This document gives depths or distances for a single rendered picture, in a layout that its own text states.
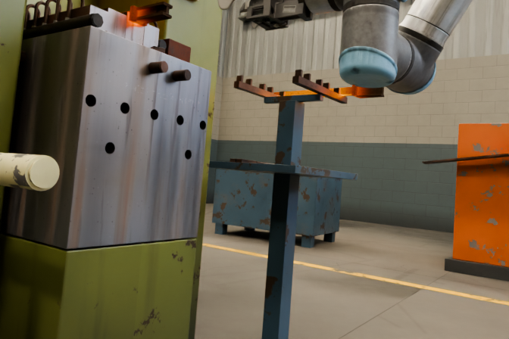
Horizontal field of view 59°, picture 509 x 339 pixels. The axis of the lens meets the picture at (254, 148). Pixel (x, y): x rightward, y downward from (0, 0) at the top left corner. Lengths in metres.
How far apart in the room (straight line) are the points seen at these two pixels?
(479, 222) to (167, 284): 3.31
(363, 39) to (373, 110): 8.09
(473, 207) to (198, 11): 3.15
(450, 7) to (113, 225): 0.77
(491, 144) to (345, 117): 5.16
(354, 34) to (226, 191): 4.30
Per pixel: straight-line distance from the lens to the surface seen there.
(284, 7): 0.85
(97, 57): 0.98
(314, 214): 4.50
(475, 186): 4.14
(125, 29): 1.11
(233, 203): 4.90
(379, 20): 0.74
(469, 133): 4.19
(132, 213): 1.04
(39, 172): 0.61
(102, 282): 1.02
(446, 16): 0.86
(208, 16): 1.56
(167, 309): 1.17
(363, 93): 1.45
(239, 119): 10.30
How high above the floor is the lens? 0.63
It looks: 4 degrees up
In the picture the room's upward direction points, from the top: 4 degrees clockwise
